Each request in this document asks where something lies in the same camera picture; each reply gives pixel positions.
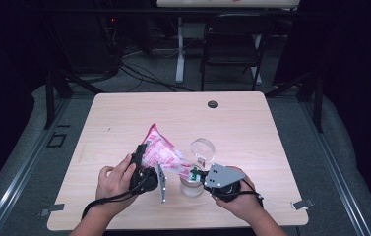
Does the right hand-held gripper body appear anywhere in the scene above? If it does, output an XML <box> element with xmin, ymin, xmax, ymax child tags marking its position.
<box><xmin>203</xmin><ymin>162</ymin><xmax>247</xmax><ymax>203</ymax></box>

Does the black tape square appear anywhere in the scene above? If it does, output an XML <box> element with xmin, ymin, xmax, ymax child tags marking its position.
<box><xmin>45</xmin><ymin>132</ymin><xmax>67</xmax><ymax>148</ymax></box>

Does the black metal stand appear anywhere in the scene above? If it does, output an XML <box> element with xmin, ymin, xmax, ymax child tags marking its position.
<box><xmin>265</xmin><ymin>70</ymin><xmax>325</xmax><ymax>134</ymax></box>
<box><xmin>43</xmin><ymin>70</ymin><xmax>105</xmax><ymax>130</ymax></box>

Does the person's left hand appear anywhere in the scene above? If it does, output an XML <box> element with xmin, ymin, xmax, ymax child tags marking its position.
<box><xmin>95</xmin><ymin>152</ymin><xmax>139</xmax><ymax>213</ymax></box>

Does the dark equipment with red light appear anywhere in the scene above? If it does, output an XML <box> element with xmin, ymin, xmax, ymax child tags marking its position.
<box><xmin>97</xmin><ymin>13</ymin><xmax>123</xmax><ymax>78</ymax></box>

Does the dark curtain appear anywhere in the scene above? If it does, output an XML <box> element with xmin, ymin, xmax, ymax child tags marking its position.
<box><xmin>287</xmin><ymin>0</ymin><xmax>371</xmax><ymax>210</ymax></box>
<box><xmin>0</xmin><ymin>0</ymin><xmax>48</xmax><ymax>205</ymax></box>

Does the white background table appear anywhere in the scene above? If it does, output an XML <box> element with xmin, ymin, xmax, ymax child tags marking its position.
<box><xmin>156</xmin><ymin>0</ymin><xmax>300</xmax><ymax>86</ymax></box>

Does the red and white plastic bag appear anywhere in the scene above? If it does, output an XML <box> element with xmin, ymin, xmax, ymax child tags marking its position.
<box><xmin>140</xmin><ymin>123</ymin><xmax>204</xmax><ymax>183</ymax></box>

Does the grey tape piece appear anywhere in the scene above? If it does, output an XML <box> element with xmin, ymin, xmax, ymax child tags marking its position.
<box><xmin>39</xmin><ymin>204</ymin><xmax>65</xmax><ymax>217</ymax></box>
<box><xmin>291</xmin><ymin>199</ymin><xmax>315</xmax><ymax>210</ymax></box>

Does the aluminium floor rail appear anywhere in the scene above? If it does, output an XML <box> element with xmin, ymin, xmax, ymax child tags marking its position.
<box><xmin>299</xmin><ymin>97</ymin><xmax>371</xmax><ymax>236</ymax></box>
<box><xmin>0</xmin><ymin>97</ymin><xmax>71</xmax><ymax>236</ymax></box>

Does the clear jar with hinged lid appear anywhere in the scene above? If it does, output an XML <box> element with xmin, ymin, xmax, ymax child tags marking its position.
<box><xmin>179</xmin><ymin>138</ymin><xmax>216</xmax><ymax>198</ymax></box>

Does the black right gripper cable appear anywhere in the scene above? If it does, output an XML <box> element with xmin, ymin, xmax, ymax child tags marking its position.
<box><xmin>210</xmin><ymin>188</ymin><xmax>265</xmax><ymax>209</ymax></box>

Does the black floor cable bundle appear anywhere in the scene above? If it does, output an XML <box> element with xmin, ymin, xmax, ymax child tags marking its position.
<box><xmin>119</xmin><ymin>62</ymin><xmax>196</xmax><ymax>93</ymax></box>

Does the person's right hand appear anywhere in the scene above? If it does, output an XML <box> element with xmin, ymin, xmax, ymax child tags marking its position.
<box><xmin>212</xmin><ymin>166</ymin><xmax>265</xmax><ymax>224</ymax></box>

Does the black folding chair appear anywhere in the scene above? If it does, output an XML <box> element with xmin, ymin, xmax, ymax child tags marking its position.
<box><xmin>200</xmin><ymin>13</ymin><xmax>275</xmax><ymax>92</ymax></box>

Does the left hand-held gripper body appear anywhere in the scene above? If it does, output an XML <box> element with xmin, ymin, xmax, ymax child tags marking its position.
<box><xmin>129</xmin><ymin>161</ymin><xmax>168</xmax><ymax>205</ymax></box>

